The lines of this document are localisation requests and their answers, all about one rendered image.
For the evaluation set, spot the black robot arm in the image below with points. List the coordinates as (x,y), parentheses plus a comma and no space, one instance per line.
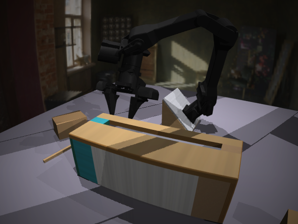
(134,46)

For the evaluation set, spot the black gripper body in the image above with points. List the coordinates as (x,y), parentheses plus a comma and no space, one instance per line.
(128,79)

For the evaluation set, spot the tan wooden bar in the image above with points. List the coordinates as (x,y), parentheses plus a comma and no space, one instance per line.
(57,153)

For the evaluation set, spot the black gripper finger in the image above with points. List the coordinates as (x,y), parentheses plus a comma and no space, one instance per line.
(111,100)
(135,103)

